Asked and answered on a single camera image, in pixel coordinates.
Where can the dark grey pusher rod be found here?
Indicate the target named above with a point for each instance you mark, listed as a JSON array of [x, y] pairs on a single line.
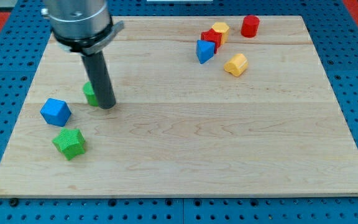
[[96, 69]]

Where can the red cylinder block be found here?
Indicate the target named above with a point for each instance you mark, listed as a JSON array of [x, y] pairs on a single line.
[[250, 25]]

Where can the yellow heart block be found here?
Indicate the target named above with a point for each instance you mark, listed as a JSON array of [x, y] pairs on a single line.
[[237, 65]]

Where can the green cylinder block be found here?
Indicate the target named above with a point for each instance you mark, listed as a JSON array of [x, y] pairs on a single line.
[[89, 94]]

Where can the blue cube block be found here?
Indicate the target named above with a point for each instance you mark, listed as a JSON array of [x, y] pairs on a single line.
[[55, 112]]

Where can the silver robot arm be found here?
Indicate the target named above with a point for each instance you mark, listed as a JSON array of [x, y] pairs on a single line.
[[86, 27]]

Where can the blue triangle block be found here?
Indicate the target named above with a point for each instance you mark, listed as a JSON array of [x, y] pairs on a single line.
[[204, 50]]

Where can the green star block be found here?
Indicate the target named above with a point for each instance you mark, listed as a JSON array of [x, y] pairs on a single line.
[[70, 142]]

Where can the red star block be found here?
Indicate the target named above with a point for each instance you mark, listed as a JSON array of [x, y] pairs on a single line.
[[212, 36]]

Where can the yellow hexagon block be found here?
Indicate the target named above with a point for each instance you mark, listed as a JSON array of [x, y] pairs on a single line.
[[223, 29]]

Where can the wooden board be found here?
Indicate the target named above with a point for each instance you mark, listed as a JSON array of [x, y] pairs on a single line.
[[185, 129]]

